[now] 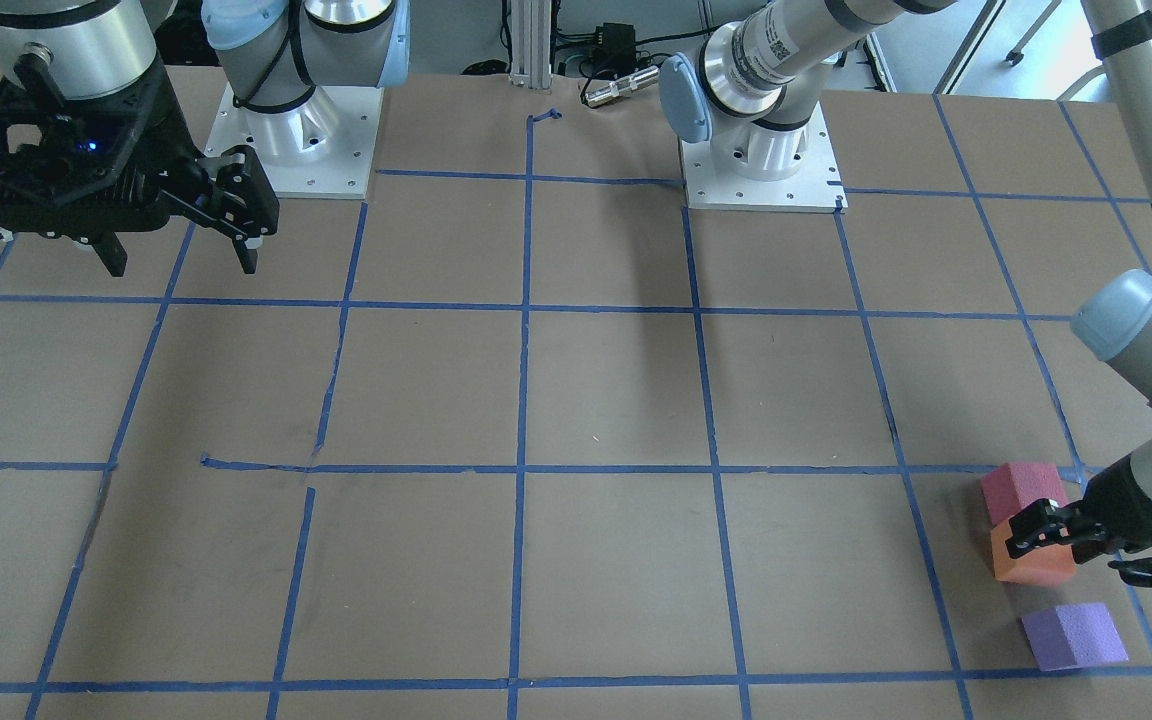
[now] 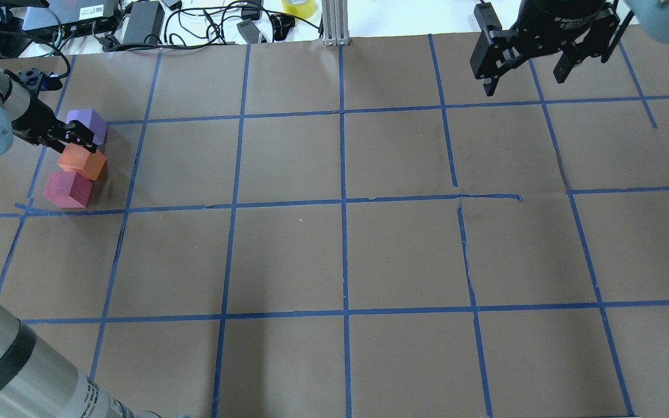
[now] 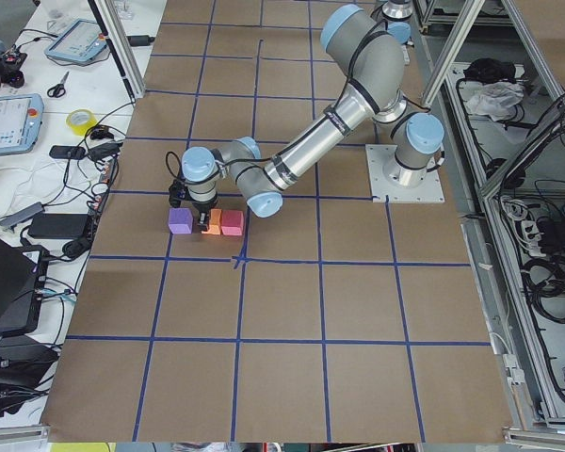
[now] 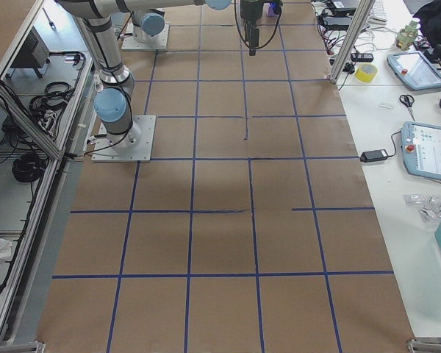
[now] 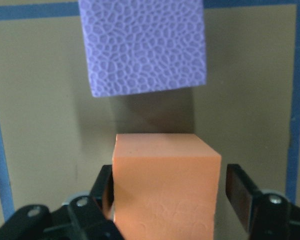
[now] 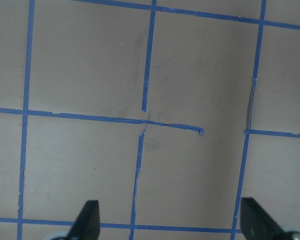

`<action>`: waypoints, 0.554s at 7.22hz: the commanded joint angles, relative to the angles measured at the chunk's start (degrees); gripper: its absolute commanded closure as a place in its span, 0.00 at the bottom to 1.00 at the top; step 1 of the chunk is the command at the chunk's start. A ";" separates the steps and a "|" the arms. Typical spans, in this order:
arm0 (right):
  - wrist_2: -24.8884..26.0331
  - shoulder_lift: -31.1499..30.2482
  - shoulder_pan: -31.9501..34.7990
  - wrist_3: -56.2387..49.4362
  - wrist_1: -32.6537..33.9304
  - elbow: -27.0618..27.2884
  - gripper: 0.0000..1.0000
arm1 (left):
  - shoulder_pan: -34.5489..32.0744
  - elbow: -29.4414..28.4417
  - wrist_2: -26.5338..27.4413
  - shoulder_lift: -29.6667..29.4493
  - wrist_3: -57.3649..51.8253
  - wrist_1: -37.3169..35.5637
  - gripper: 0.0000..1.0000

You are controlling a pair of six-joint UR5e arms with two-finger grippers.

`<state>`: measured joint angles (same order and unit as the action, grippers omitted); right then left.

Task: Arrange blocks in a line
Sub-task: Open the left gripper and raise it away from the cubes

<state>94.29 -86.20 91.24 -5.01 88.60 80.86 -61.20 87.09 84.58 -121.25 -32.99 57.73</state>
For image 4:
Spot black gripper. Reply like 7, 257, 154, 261
240, 0, 264, 56

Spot purple foam block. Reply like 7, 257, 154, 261
267, 7, 276, 17

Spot yellow tape roll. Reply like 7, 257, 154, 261
355, 63, 378, 83

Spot far teach pendant tablet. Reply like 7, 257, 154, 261
387, 51, 441, 90

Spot teach pendant tablet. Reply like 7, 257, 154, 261
401, 121, 441, 181
387, 51, 441, 90

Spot black power adapter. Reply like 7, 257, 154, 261
359, 149, 389, 163

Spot near teach pendant tablet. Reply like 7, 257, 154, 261
401, 121, 441, 181

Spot bag of small parts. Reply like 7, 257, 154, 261
403, 194, 441, 222

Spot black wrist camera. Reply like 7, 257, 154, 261
268, 0, 283, 16

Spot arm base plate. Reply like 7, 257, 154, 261
91, 115, 157, 163
122, 23, 170, 51

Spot aluminium frame post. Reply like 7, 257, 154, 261
329, 0, 375, 84

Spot black handled scissors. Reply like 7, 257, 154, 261
399, 94, 415, 121

